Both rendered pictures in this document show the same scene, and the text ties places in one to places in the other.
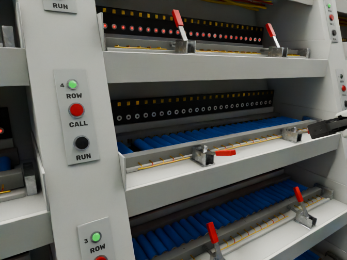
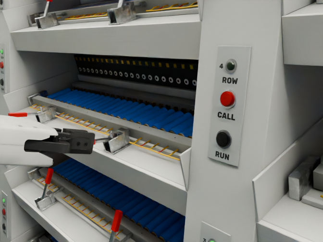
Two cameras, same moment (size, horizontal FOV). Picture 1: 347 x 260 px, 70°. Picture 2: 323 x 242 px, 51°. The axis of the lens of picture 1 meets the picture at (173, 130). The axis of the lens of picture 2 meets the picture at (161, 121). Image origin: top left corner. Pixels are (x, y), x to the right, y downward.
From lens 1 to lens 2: 0.98 m
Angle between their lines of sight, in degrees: 78
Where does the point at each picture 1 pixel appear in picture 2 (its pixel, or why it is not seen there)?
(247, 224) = (89, 204)
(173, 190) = not seen: hidden behind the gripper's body
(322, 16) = not seen: outside the picture
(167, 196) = not seen: hidden behind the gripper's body
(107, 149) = (7, 89)
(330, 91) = (199, 97)
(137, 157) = (35, 99)
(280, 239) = (81, 235)
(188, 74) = (40, 46)
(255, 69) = (79, 42)
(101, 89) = (8, 54)
